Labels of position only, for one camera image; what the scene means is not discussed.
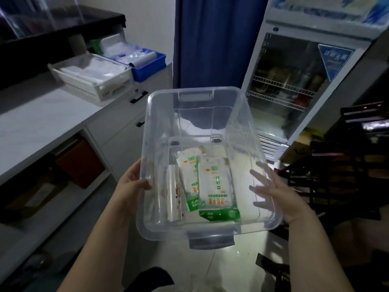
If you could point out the person's right hand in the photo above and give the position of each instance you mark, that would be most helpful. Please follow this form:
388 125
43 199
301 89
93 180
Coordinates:
281 194

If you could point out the person's left hand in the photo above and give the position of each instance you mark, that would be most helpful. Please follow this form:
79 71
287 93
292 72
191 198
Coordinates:
129 185

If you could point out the person's right middle finger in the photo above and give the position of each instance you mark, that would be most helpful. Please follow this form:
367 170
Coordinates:
258 178

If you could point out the person's left thumb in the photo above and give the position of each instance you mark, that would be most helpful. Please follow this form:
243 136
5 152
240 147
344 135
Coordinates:
144 184

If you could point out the person's right thumb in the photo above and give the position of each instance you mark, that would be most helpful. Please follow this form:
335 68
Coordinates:
275 176

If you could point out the clear plastic storage bin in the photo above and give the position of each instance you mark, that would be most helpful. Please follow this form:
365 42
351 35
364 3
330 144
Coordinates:
203 167

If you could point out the person's right forearm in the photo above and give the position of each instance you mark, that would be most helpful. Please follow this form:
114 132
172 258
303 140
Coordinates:
317 252

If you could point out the person's left forearm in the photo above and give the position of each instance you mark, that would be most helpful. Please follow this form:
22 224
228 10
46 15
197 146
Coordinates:
100 255

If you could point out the clear plastic wrap roll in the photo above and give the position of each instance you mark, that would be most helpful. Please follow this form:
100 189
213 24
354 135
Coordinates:
173 194

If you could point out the cardboard box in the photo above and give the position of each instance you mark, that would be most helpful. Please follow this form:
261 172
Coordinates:
299 147

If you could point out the white green glove packet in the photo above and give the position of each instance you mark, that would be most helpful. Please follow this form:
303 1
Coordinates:
188 176
214 185

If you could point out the red brown box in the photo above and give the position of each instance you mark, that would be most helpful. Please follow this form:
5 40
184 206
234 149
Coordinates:
80 162

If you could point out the dark wooden chair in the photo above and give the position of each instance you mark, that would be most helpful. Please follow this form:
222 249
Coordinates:
343 170

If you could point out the white counter cabinet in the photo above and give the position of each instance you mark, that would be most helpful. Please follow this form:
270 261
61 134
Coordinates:
70 124

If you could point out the glass door display fridge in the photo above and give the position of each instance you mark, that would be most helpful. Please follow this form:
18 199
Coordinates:
304 72

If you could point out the blue plastic bin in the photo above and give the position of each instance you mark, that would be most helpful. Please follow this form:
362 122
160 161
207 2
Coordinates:
146 65

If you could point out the white plastic basket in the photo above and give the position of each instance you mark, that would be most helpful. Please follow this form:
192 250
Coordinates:
91 76

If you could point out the clear plastic bags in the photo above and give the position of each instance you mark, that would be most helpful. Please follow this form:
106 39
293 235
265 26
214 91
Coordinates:
133 54

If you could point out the blue curtain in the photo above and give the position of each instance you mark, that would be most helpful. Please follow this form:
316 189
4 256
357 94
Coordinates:
217 42

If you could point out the black upper shelf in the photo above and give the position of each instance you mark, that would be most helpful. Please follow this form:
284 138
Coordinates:
54 36

